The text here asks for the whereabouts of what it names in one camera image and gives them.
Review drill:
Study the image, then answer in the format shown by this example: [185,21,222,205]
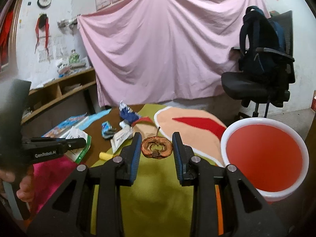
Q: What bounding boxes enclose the paper sheets on wall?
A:
[38,36,63,62]

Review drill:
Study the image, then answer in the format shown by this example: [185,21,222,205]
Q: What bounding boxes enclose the loose white papers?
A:
[32,80,53,89]

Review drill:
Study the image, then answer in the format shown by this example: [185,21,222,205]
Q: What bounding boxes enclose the red basin with white rim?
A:
[220,118,309,201]

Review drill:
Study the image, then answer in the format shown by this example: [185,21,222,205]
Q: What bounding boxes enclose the pink hanging sheet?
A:
[77,0,269,106]

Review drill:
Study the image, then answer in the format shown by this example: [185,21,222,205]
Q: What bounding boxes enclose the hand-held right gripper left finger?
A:
[26,132,142,237]

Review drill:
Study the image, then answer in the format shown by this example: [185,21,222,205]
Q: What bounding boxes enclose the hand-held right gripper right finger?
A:
[172,132,288,237]

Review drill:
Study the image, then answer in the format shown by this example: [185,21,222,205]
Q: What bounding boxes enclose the wooden frame with red cloth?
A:
[0,0,27,72]

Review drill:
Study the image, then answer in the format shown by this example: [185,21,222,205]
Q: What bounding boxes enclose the person's left hand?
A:
[0,165,35,203]

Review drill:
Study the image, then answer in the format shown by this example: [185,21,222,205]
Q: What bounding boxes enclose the pile of books and papers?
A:
[57,58,93,78]

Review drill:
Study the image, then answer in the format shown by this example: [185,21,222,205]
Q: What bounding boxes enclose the white and green packet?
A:
[65,126,92,165]

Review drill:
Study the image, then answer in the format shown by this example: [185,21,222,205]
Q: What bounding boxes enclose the dried apple slice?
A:
[141,127,172,159]

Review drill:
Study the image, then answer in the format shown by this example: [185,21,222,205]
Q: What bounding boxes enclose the dark blue backpack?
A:
[239,6,285,74]

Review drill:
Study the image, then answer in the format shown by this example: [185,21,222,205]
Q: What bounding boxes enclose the red hanging ornament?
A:
[35,13,50,53]

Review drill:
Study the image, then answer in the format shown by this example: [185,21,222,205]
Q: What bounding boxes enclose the metal wall rack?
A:
[57,17,79,30]

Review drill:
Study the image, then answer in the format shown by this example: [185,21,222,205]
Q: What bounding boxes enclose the light blue wrapper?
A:
[101,121,116,141]

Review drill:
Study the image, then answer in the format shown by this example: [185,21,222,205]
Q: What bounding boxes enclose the colourful picture book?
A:
[41,115,89,139]

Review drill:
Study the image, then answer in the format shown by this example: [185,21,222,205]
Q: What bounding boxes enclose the blue and white snack bag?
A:
[118,100,141,125]

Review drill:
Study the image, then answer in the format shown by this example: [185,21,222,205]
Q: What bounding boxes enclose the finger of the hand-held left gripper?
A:
[55,138,87,155]

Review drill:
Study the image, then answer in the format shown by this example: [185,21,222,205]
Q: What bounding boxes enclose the beige red-edged wrapper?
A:
[132,117,157,139]

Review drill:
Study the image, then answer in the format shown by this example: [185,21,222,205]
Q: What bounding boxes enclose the black office chair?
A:
[221,10,296,119]

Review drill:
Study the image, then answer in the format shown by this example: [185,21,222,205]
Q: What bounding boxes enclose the wooden shelf unit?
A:
[21,67,97,125]

